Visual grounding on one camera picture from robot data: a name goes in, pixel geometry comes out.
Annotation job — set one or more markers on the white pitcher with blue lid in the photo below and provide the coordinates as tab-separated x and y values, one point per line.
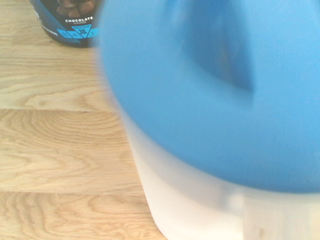
200	140

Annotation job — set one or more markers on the dark chocolate protein powder tub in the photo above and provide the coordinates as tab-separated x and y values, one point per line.
72	32

